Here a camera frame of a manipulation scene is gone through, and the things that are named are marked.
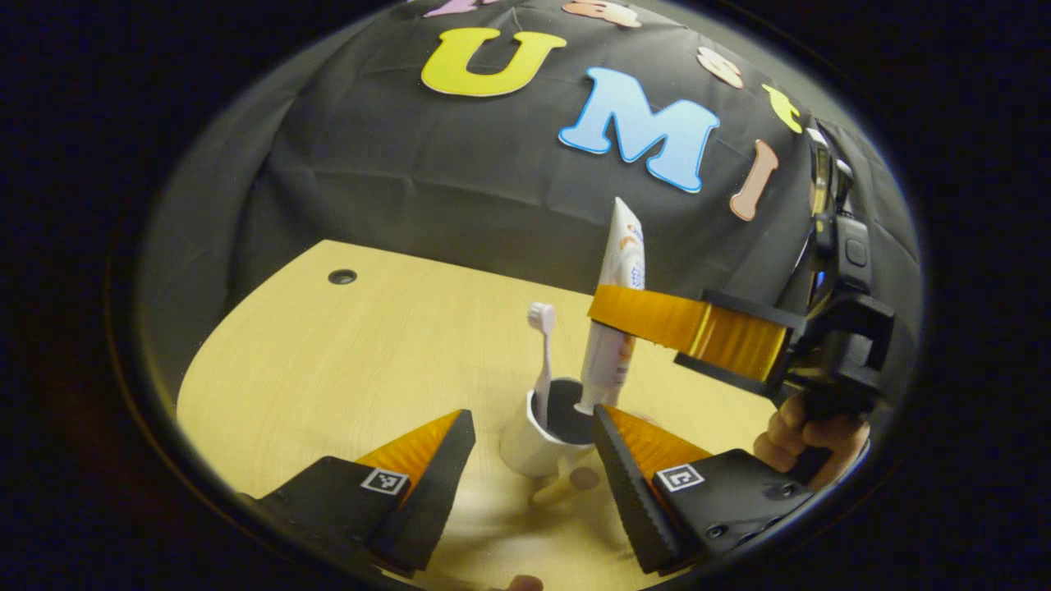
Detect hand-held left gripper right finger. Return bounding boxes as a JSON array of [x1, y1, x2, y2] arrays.
[[593, 404, 815, 575]]

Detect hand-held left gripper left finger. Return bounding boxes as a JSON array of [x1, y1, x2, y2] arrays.
[[238, 409, 477, 575]]

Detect white cup with wooden handle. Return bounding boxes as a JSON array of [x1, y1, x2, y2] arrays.
[[499, 378, 604, 506]]

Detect white toothpaste tube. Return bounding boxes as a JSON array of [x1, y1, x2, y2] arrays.
[[573, 197, 646, 415]]

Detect white toothbrush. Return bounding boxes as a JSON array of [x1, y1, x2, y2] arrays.
[[527, 302, 557, 429]]

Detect wooden desktop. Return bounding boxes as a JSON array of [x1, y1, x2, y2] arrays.
[[177, 240, 781, 591]]

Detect black backdrop cloth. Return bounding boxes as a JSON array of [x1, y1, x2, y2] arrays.
[[140, 0, 925, 395]]

